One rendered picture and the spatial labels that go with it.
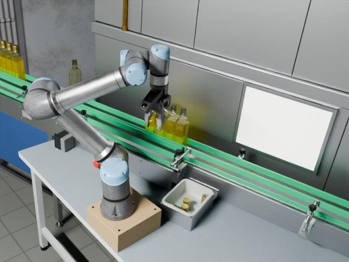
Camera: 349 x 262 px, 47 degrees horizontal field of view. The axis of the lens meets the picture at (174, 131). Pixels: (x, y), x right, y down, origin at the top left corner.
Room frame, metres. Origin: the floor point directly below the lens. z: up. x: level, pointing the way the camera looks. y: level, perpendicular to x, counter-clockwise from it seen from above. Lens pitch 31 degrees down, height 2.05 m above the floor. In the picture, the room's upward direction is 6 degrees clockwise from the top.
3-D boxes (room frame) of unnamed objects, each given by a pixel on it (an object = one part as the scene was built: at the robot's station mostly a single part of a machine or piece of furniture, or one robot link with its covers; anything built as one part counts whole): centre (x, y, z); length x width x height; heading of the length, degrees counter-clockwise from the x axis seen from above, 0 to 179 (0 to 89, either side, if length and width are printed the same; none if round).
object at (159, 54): (1.49, 0.09, 1.48); 0.09 x 0.08 x 0.11; 100
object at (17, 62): (2.33, 1.03, 1.02); 0.06 x 0.06 x 0.28; 61
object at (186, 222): (1.48, -0.11, 0.79); 0.27 x 0.17 x 0.08; 151
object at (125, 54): (1.45, 0.18, 1.48); 0.11 x 0.11 x 0.08; 10
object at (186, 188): (1.45, -0.10, 0.80); 0.22 x 0.17 x 0.09; 151
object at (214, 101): (1.76, -0.29, 1.15); 0.90 x 0.03 x 0.34; 61
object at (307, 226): (1.29, -0.60, 0.90); 0.17 x 0.05 x 0.23; 151
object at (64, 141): (1.88, 0.61, 0.79); 0.08 x 0.08 x 0.08; 61
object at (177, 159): (1.60, -0.04, 0.95); 0.17 x 0.03 x 0.12; 151
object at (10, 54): (2.35, 1.08, 1.02); 0.06 x 0.06 x 0.28; 61
